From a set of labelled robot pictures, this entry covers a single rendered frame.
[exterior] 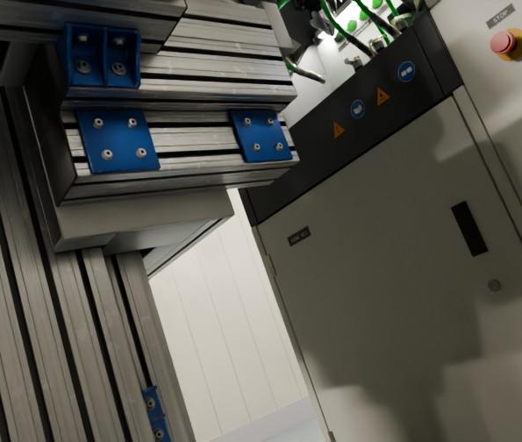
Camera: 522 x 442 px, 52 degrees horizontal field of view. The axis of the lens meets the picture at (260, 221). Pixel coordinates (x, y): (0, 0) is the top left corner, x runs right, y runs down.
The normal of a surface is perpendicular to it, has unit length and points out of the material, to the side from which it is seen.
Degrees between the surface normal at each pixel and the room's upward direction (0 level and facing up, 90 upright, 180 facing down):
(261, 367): 90
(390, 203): 90
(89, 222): 90
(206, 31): 90
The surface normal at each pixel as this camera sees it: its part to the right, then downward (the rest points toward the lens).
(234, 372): 0.54, -0.38
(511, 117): -0.76, 0.11
